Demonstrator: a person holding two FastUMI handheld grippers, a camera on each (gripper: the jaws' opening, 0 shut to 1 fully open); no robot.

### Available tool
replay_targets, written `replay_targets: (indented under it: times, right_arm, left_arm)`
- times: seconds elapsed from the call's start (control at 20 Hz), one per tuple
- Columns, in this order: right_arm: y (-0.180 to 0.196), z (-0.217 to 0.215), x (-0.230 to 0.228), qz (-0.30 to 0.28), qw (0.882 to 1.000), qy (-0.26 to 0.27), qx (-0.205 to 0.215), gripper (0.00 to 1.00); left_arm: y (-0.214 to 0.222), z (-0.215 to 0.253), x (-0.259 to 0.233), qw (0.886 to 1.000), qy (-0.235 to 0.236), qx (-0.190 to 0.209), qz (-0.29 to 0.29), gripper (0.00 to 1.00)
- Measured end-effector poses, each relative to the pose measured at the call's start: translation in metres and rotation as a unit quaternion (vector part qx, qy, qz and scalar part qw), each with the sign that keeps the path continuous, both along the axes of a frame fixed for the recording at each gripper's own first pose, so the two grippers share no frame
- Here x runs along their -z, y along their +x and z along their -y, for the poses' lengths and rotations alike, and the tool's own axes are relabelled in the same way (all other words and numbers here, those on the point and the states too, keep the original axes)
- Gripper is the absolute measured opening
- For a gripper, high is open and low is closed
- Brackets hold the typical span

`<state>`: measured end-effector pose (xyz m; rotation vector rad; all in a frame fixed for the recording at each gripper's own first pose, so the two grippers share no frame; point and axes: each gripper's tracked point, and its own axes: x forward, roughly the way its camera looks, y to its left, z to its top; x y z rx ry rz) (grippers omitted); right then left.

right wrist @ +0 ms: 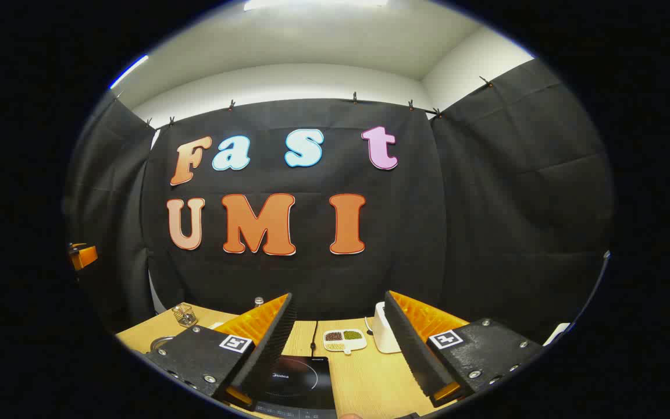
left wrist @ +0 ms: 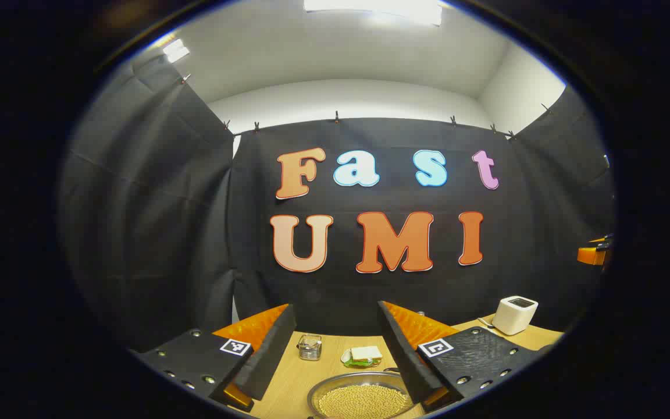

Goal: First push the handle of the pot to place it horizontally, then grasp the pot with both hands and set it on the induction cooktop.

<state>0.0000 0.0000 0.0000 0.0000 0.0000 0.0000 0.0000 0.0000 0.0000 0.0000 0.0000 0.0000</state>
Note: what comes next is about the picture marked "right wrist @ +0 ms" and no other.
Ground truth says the black induction cooktop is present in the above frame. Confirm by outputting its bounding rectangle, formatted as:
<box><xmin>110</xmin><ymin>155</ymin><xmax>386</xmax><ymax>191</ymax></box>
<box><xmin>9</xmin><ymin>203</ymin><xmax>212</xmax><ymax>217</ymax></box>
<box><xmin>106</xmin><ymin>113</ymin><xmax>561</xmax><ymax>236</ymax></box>
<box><xmin>254</xmin><ymin>356</ymin><xmax>337</xmax><ymax>419</ymax></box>

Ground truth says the wire mesh utensil holder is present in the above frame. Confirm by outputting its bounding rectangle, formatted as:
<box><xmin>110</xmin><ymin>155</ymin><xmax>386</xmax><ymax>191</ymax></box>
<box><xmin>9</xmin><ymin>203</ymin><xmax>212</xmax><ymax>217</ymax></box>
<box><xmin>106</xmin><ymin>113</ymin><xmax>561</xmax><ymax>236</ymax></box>
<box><xmin>172</xmin><ymin>303</ymin><xmax>198</xmax><ymax>328</ymax></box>

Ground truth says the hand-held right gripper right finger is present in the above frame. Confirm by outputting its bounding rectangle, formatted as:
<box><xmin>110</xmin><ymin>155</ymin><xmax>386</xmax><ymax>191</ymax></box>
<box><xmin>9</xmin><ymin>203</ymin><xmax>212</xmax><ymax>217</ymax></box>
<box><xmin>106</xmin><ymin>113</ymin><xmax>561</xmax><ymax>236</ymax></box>
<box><xmin>384</xmin><ymin>290</ymin><xmax>545</xmax><ymax>408</ymax></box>

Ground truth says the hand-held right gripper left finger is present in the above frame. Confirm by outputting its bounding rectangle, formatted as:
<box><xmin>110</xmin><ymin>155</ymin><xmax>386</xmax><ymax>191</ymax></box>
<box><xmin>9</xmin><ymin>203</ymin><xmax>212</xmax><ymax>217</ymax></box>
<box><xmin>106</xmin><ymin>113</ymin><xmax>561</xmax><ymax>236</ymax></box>
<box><xmin>148</xmin><ymin>293</ymin><xmax>298</xmax><ymax>411</ymax></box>

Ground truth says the white toaster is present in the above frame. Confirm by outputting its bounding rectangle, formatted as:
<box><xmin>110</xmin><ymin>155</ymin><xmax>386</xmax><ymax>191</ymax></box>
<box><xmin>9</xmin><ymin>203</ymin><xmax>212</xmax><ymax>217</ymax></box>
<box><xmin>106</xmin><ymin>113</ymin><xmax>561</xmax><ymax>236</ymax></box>
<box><xmin>373</xmin><ymin>301</ymin><xmax>402</xmax><ymax>354</ymax></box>

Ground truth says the black backdrop cloth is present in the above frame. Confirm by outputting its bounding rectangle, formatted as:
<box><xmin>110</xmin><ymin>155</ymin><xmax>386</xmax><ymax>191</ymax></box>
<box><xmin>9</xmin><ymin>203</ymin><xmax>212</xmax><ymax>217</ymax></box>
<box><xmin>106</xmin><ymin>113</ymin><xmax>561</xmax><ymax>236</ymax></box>
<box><xmin>65</xmin><ymin>58</ymin><xmax>615</xmax><ymax>344</ymax></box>

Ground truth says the white divided dish of beans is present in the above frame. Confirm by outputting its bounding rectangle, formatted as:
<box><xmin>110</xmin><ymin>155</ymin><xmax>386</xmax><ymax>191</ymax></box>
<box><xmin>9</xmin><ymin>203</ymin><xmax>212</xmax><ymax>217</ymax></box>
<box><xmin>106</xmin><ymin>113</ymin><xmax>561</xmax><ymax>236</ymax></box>
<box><xmin>323</xmin><ymin>329</ymin><xmax>368</xmax><ymax>354</ymax></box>

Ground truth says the ceiling light strip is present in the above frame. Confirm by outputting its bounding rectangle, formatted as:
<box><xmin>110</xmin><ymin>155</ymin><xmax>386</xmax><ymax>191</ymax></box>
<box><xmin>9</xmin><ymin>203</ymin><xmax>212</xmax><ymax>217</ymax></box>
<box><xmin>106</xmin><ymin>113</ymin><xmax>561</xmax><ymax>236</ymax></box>
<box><xmin>244</xmin><ymin>0</ymin><xmax>388</xmax><ymax>11</ymax></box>

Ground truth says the row of cloth clips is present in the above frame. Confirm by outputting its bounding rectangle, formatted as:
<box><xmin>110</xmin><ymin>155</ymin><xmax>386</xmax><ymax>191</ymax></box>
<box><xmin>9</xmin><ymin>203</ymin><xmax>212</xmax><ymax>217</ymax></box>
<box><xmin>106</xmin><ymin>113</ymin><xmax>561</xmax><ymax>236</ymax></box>
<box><xmin>146</xmin><ymin>76</ymin><xmax>494</xmax><ymax>127</ymax></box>

